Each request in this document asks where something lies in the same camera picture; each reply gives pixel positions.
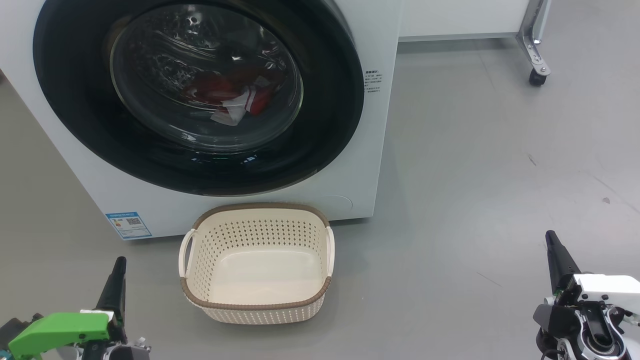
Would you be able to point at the white front-load washing machine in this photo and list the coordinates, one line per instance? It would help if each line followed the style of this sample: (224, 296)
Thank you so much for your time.
(370, 165)

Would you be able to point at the black round glass washer door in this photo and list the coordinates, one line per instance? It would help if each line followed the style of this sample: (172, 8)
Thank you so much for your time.
(75, 100)

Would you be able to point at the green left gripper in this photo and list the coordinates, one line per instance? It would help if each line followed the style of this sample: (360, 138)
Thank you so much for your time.
(60, 330)

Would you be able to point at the red white striped shorts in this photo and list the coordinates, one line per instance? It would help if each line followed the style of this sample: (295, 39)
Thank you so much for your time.
(235, 107)

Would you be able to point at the white partition panel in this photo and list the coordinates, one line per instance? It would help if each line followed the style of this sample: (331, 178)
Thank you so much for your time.
(460, 17)

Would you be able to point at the cream perforated laundry basket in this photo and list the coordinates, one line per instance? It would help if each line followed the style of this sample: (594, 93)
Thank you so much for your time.
(260, 270)

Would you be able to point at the blue energy label sticker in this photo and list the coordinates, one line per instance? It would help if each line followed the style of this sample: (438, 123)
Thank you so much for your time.
(127, 225)

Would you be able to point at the metal leg with caster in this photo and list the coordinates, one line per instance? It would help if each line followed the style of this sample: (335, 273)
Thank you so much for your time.
(534, 50)

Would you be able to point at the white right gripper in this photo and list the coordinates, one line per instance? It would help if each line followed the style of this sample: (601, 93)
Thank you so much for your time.
(605, 287)

